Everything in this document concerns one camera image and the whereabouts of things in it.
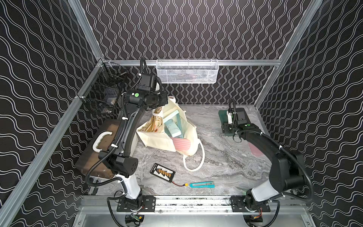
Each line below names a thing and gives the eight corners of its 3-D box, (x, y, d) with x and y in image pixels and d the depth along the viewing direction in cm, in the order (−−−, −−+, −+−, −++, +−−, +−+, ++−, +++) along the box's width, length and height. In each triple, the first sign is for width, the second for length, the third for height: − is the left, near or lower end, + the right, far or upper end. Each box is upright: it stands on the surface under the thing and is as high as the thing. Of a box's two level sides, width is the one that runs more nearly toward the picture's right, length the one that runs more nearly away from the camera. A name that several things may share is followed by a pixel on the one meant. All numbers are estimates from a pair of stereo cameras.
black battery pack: (150, 173, 87) (149, 171, 85) (155, 163, 91) (155, 162, 89) (171, 182, 84) (171, 181, 82) (176, 172, 87) (176, 171, 86)
